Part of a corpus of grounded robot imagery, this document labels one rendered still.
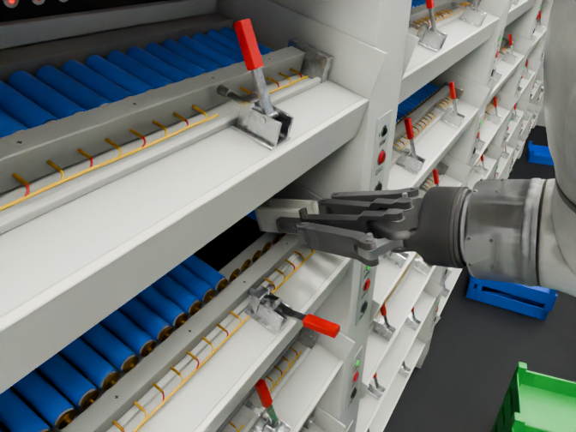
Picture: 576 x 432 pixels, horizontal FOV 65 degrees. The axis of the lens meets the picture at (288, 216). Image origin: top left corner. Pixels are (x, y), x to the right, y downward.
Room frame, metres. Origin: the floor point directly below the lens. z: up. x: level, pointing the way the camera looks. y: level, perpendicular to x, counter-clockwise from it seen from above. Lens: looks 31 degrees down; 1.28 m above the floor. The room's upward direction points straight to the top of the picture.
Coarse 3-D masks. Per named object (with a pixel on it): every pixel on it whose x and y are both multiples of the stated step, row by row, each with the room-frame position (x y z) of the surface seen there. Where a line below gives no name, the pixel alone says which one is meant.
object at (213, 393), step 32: (288, 192) 0.52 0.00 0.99; (320, 256) 0.45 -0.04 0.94; (288, 288) 0.39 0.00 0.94; (320, 288) 0.40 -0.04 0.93; (288, 320) 0.35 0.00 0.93; (224, 352) 0.30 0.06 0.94; (256, 352) 0.30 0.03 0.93; (192, 384) 0.26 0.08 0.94; (224, 384) 0.26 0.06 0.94; (160, 416) 0.23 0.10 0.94; (192, 416) 0.23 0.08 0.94; (224, 416) 0.25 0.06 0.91
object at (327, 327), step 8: (280, 312) 0.33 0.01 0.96; (288, 312) 0.33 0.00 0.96; (296, 312) 0.33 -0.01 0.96; (296, 320) 0.32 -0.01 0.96; (304, 320) 0.32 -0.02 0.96; (312, 320) 0.32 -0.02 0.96; (320, 320) 0.32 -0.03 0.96; (312, 328) 0.31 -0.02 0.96; (320, 328) 0.31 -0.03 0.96; (328, 328) 0.30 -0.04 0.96; (336, 328) 0.30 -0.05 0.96
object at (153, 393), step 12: (300, 252) 0.44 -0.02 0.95; (288, 264) 0.42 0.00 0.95; (276, 276) 0.40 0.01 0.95; (240, 312) 0.34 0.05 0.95; (228, 324) 0.33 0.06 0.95; (216, 336) 0.31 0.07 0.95; (204, 348) 0.30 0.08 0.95; (192, 360) 0.28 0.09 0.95; (168, 372) 0.26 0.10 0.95; (144, 396) 0.24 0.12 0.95; (132, 408) 0.23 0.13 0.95; (120, 420) 0.22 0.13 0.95
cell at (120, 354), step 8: (96, 328) 0.28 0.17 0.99; (104, 328) 0.29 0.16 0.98; (80, 336) 0.28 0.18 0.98; (88, 336) 0.28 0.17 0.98; (96, 336) 0.28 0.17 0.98; (104, 336) 0.28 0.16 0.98; (112, 336) 0.28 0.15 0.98; (96, 344) 0.27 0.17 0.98; (104, 344) 0.27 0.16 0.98; (112, 344) 0.27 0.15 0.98; (120, 344) 0.27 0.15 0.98; (104, 352) 0.27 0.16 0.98; (112, 352) 0.26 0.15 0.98; (120, 352) 0.26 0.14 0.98; (128, 352) 0.27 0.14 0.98; (112, 360) 0.26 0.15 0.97; (120, 360) 0.26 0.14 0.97; (128, 360) 0.26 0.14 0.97; (120, 368) 0.26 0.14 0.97
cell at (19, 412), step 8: (8, 392) 0.22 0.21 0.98; (0, 400) 0.21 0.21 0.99; (8, 400) 0.21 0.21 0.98; (16, 400) 0.21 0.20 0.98; (0, 408) 0.21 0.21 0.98; (8, 408) 0.21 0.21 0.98; (16, 408) 0.21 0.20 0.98; (24, 408) 0.21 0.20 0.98; (0, 416) 0.20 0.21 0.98; (8, 416) 0.20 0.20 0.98; (16, 416) 0.20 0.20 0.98; (24, 416) 0.20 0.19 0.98; (32, 416) 0.20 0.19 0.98; (8, 424) 0.20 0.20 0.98; (16, 424) 0.20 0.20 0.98; (24, 424) 0.20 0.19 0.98; (32, 424) 0.20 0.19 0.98; (40, 424) 0.20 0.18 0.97
